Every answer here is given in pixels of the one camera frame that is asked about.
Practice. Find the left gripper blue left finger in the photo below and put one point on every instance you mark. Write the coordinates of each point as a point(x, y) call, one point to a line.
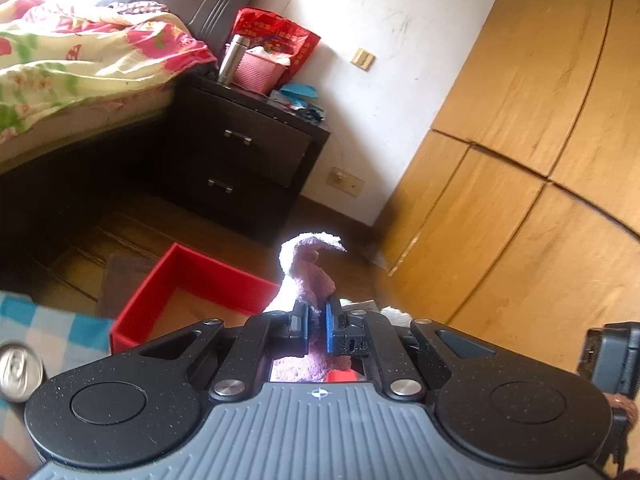
point(300, 329)

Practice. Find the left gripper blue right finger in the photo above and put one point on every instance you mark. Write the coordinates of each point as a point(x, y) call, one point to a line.
point(333, 314)

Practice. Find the purple fluffy cloth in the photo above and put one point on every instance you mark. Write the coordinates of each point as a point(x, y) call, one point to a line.
point(303, 280)

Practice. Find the person's right hand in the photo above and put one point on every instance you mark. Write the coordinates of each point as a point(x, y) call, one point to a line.
point(625, 417)

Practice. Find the red cardboard box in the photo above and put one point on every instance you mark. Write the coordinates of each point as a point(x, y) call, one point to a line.
point(186, 287)

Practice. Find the wooden wardrobe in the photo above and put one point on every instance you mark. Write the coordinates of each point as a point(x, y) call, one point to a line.
point(517, 221)

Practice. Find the dark wooden nightstand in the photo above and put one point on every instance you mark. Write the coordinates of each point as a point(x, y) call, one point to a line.
point(237, 159)

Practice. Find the blue items on nightstand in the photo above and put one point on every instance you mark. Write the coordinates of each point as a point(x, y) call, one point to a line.
point(299, 100)

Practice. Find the blue white checkered tablecloth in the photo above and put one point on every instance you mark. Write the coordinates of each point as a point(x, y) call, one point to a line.
point(63, 340)

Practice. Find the pink plastic basket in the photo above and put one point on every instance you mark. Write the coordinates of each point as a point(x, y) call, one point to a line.
point(258, 74)

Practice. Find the red plastic bag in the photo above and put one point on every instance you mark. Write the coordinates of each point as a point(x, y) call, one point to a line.
point(271, 35)

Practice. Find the silver thermos flask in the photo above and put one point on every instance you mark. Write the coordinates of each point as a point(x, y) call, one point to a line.
point(232, 59)

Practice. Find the yellow juice can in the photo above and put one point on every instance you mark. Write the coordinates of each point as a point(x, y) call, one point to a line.
point(22, 372)

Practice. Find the bed with floral quilt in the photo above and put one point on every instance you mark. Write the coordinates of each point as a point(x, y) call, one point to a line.
point(72, 69)

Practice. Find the wall power socket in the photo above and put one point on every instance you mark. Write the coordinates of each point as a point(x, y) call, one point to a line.
point(344, 182)

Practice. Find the wall light switch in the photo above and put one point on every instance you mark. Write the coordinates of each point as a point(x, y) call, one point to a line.
point(363, 59)

